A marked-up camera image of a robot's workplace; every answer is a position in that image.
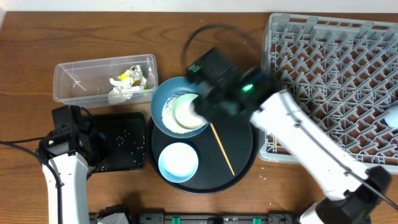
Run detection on short wooden chopstick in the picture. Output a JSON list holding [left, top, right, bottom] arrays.
[[210, 123, 235, 176]]

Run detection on dark blue plate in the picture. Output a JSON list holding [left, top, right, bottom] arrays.
[[150, 77, 208, 138]]

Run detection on yellow green snack wrapper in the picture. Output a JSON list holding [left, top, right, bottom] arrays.
[[117, 65, 147, 90]]

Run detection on black rectangular tray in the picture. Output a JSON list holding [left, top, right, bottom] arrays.
[[83, 112, 146, 174]]

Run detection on white napkin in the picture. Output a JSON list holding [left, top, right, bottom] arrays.
[[108, 77, 146, 105]]

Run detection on clear plastic waste bin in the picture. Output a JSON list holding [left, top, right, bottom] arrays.
[[53, 54, 158, 108]]

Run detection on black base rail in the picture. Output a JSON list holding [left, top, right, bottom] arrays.
[[89, 204, 298, 224]]

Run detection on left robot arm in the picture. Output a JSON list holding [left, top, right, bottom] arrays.
[[37, 105, 95, 223]]

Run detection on grey plastic dishwasher rack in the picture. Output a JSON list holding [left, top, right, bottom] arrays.
[[262, 13, 397, 174]]

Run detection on light green bowl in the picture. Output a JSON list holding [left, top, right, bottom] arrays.
[[172, 93, 207, 130]]

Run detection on round black serving tray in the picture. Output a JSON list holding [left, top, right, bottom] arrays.
[[146, 118, 258, 194]]

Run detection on white rice grains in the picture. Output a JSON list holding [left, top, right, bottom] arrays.
[[162, 93, 190, 134]]

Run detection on light blue cup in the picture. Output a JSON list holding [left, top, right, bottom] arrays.
[[384, 105, 398, 129]]

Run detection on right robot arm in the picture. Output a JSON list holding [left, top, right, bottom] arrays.
[[184, 48, 391, 223]]

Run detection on light blue saucer plate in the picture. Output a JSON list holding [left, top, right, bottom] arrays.
[[158, 142, 199, 183]]

